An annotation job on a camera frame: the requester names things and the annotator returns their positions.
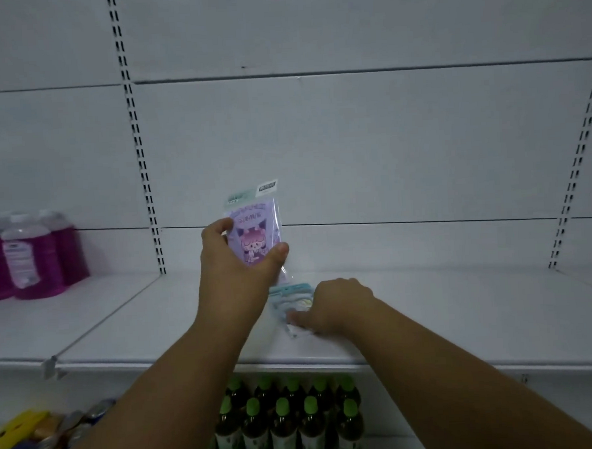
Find person's left hand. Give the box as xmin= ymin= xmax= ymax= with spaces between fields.
xmin=196 ymin=214 xmax=294 ymax=337

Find group of magenta liquid bottles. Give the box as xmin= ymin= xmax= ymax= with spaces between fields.
xmin=0 ymin=207 xmax=92 ymax=303

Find yellow white pack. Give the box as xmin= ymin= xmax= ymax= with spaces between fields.
xmin=0 ymin=408 xmax=54 ymax=449

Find group of green-capped tea bottles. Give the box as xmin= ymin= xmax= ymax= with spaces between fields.
xmin=197 ymin=369 xmax=367 ymax=449

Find white slotted upright rail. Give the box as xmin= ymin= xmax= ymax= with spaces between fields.
xmin=536 ymin=45 xmax=592 ymax=271
xmin=105 ymin=0 xmax=168 ymax=278

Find purple cartoon packets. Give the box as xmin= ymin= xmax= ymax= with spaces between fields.
xmin=222 ymin=178 xmax=285 ymax=281

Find blue cartoon packet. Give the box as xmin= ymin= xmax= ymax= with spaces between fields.
xmin=268 ymin=281 xmax=316 ymax=341

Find group of soda cans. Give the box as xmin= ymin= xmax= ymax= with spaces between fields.
xmin=3 ymin=397 xmax=122 ymax=449

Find person's left forearm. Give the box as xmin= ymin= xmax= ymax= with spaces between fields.
xmin=28 ymin=307 xmax=274 ymax=449

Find person's right forearm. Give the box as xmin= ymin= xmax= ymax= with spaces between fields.
xmin=339 ymin=285 xmax=592 ymax=449

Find person's right hand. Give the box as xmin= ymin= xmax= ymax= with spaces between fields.
xmin=284 ymin=276 xmax=380 ymax=340

